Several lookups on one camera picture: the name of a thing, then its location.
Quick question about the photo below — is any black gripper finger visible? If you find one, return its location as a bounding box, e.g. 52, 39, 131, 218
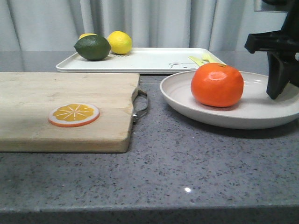
266, 51, 299, 99

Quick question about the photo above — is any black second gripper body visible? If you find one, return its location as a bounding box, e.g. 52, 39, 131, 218
245, 0, 299, 53

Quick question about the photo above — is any beige round plate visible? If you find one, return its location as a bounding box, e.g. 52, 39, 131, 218
160, 71, 299, 130

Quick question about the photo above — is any orange fruit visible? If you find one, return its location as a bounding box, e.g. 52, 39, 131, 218
191, 63, 244, 107

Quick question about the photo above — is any white rectangular tray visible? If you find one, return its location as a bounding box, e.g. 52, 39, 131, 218
56, 48, 219, 75

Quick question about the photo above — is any yellow plastic fork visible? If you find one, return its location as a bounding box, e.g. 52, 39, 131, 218
201, 53, 225, 64

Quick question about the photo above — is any yellow plastic knife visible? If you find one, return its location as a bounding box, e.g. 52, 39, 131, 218
188, 56, 206, 67

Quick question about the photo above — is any green lime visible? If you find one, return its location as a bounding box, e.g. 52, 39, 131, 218
74, 35, 111, 61

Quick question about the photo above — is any yellow lemon behind lime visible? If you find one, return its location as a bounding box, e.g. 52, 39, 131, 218
78, 33, 97, 40

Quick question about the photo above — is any orange slice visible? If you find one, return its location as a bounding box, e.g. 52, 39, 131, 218
48, 103, 100, 127

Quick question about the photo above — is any wooden cutting board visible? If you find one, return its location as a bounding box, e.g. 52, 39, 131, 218
0, 72, 140, 153

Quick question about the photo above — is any grey curtain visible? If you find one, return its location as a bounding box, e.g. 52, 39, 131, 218
0, 0, 286, 51

